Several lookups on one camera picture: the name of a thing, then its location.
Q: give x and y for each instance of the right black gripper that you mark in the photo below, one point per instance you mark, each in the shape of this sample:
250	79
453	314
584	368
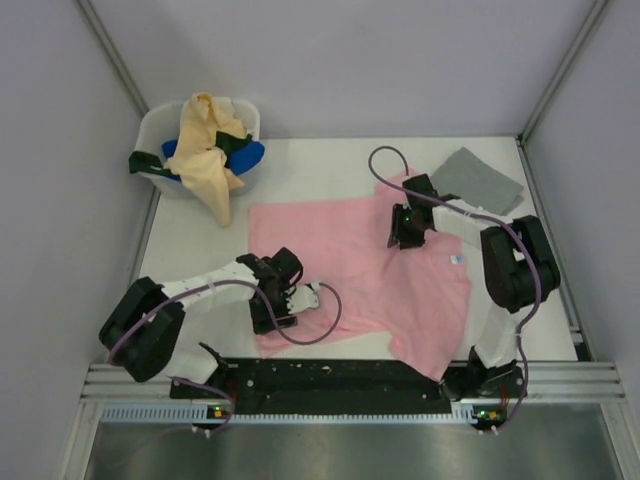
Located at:
397	233

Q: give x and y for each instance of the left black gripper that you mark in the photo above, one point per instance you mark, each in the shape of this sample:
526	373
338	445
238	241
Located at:
262	322

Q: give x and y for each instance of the pink t shirt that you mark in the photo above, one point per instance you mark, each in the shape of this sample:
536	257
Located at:
419	296

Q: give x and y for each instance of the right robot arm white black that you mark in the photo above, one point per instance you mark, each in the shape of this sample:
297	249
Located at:
519	267

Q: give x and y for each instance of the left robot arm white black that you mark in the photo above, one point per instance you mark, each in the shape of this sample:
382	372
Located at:
143	333

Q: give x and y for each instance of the folded grey t shirt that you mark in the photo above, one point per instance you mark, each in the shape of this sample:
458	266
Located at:
465	175

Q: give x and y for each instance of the blue t shirt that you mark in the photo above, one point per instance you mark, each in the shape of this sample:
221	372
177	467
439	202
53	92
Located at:
240	162

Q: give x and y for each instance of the yellow t shirt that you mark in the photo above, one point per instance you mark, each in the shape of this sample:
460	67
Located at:
199	163

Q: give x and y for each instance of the dark green t shirt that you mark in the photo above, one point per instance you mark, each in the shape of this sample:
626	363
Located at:
141	162

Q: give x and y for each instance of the white plastic basket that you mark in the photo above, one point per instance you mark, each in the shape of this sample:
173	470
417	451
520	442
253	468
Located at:
162	123

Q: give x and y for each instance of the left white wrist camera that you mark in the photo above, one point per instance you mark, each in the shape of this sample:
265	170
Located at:
303	297

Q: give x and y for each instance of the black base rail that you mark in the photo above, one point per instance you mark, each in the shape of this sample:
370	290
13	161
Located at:
336	387

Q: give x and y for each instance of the slotted grey cable duct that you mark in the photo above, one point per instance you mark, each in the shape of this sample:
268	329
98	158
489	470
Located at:
463	414

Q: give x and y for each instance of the aluminium frame bar front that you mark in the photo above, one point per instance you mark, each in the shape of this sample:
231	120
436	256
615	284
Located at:
549	382

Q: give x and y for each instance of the right aluminium corner post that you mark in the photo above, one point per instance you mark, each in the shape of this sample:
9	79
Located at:
587	29

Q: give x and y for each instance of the aluminium corner post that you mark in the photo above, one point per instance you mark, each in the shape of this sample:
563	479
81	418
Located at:
587	29
99	32

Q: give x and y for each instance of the left aluminium corner post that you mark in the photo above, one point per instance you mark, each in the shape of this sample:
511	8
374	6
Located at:
99	32

